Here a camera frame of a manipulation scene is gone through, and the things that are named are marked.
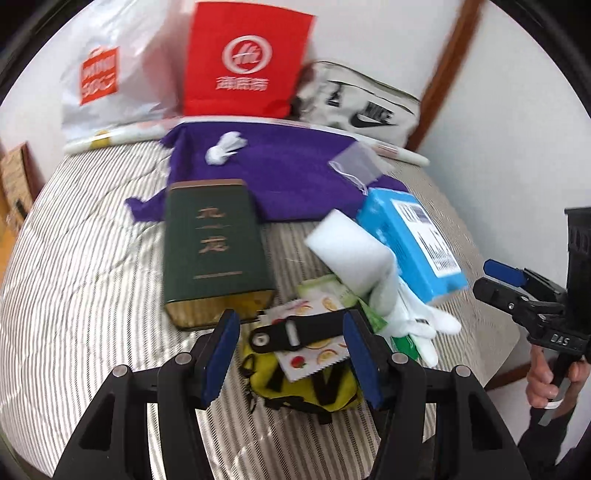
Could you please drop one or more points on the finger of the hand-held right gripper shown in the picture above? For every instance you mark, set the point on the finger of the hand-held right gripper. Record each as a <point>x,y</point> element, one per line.
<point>501,270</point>
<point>503,297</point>

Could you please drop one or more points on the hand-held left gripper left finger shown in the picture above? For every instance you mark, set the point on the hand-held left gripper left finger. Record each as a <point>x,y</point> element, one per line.
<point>221,355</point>

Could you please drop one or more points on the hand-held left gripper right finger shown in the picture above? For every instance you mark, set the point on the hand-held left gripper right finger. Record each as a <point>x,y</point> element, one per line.
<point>362,364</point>

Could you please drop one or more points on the fruit print packet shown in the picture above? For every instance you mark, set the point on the fruit print packet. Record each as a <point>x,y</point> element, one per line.
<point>318,356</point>

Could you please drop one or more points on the light green tissue packet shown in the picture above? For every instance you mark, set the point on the light green tissue packet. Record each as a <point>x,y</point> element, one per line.
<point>323,290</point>

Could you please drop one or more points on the white foam block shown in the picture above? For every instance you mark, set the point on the white foam block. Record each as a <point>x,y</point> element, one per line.
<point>346,249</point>

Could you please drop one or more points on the person's right forearm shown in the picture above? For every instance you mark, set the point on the person's right forearm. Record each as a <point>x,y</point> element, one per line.
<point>554,447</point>

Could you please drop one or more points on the person's right hand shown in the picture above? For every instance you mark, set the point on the person's right hand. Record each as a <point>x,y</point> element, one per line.
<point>542,374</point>

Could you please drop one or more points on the yellow pouch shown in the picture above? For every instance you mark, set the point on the yellow pouch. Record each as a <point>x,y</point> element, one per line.
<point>263,374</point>

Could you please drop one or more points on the mint green packet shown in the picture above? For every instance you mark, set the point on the mint green packet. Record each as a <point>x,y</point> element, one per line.
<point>373,318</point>

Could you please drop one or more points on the white glove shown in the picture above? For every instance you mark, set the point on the white glove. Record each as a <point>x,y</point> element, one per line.
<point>415,314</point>

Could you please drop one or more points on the blue box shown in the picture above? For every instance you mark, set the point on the blue box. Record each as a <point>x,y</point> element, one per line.
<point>392,230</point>

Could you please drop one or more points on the dark green tin box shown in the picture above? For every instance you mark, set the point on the dark green tin box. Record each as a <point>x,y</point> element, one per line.
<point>212,240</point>

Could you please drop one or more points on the clear zip bag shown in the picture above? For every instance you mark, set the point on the clear zip bag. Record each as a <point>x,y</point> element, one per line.
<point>355,161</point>

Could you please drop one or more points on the purple cloth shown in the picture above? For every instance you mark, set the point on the purple cloth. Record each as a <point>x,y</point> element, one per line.
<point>286,175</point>

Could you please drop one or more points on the crumpled white tissue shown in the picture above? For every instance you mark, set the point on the crumpled white tissue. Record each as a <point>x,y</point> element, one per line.
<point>225,147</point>

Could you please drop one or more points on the printed white roll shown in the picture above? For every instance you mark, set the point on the printed white roll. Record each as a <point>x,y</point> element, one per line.
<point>115,134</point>

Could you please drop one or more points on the grey waist bag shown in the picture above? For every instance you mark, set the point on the grey waist bag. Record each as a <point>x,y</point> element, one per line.
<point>323,92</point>

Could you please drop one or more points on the wooden desk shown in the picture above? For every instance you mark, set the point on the wooden desk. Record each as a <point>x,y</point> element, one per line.
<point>5,226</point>

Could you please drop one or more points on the red paper bag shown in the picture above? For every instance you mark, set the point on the red paper bag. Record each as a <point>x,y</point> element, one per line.
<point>207,92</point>

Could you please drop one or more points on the brown printed box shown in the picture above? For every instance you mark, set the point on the brown printed box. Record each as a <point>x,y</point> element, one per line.
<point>16,170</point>

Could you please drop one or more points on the white plastic shopping bag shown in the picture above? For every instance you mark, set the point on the white plastic shopping bag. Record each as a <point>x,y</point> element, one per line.
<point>138,69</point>

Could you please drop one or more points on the wooden door frame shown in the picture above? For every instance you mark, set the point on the wooden door frame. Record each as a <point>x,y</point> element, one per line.
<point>443,69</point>

